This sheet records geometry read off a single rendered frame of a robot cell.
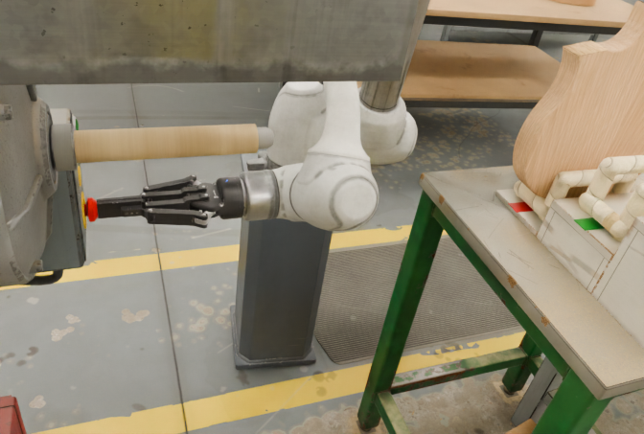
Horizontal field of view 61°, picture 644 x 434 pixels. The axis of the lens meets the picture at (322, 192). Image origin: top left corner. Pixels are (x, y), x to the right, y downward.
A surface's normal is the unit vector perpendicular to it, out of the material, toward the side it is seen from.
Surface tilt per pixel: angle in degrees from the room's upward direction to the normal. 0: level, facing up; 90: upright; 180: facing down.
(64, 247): 90
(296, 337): 90
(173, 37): 90
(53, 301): 0
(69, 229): 90
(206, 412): 0
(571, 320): 0
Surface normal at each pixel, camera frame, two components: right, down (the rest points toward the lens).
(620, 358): 0.14, -0.82
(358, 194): 0.33, 0.22
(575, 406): -0.93, 0.08
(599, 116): 0.31, 0.57
